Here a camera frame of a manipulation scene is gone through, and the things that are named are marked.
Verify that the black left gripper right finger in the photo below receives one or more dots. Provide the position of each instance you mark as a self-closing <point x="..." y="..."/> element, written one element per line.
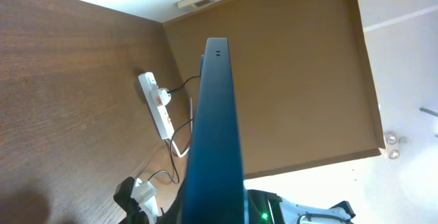
<point x="258" y="207"/>

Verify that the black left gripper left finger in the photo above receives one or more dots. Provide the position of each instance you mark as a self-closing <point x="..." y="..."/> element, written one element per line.
<point x="172" y="216"/>

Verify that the blue Galaxy smartphone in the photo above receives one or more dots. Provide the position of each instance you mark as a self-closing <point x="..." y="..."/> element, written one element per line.
<point x="214" y="182"/>

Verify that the white charger plug adapter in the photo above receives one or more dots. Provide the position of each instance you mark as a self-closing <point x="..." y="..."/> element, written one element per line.
<point x="161" y="96"/>

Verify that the white power strip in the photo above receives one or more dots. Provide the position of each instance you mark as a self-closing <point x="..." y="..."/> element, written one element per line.
<point x="159" y="114"/>

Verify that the white ceiling air vent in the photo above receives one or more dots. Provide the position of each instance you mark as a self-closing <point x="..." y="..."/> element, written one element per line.
<point x="192" y="4"/>

